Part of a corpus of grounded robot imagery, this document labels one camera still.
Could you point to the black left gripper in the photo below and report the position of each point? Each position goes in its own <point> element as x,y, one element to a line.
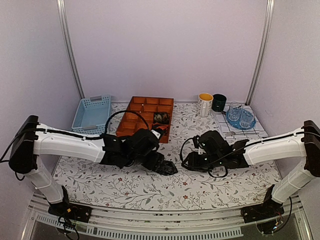
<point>157,158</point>

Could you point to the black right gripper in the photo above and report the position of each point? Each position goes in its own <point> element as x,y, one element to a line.
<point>193,163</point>

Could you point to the dark floral necktie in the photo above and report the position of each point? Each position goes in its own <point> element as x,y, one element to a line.
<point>167,168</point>

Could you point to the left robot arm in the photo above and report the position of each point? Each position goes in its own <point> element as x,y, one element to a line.
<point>35,139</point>

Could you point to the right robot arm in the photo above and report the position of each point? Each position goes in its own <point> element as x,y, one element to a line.
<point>303,142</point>

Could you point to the rolled orange striped tie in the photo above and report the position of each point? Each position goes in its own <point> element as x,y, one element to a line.
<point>161,129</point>

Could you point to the orange wooden divider tray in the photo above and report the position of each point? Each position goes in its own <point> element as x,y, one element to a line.
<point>140,115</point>

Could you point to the rolled olive patterned tie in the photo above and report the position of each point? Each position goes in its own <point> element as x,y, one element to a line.
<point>161,118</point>

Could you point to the blue glass tray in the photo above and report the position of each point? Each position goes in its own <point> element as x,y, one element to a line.
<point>236,124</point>

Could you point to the white checked dish towel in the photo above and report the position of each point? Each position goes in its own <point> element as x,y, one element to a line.
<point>231,133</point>

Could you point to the clear drinking glass left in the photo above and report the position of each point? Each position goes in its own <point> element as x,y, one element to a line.
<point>234,112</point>

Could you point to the clear drinking glass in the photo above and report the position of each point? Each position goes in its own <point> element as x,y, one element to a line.
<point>247,117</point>
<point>234,112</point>

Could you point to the clear drinking glass right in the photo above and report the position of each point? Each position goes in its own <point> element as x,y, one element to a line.
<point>247,117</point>

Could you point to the dark green mug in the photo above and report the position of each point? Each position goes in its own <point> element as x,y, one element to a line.
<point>219,102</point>

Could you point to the white mug yellow inside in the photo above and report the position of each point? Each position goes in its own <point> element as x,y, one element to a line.
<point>205,101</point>

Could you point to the light blue plastic basket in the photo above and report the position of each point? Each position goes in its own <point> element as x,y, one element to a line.
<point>92,114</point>

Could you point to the floral patterned tablecloth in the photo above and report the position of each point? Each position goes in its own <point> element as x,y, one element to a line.
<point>137,188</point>

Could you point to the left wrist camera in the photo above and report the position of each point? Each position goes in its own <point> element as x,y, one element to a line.
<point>157,134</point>

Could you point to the aluminium front rail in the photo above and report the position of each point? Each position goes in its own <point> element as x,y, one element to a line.
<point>211,224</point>

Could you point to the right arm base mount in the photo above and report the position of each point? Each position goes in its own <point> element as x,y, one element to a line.
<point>267,209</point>

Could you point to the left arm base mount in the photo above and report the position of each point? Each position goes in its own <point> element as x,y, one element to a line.
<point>72,211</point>

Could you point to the right aluminium frame post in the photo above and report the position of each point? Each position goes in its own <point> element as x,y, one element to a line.
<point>270,4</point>

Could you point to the aluminium frame post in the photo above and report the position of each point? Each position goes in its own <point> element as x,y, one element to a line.
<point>69,48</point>
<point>270,4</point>

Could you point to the left aluminium frame post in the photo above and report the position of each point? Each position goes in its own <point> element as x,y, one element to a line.
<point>69,48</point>

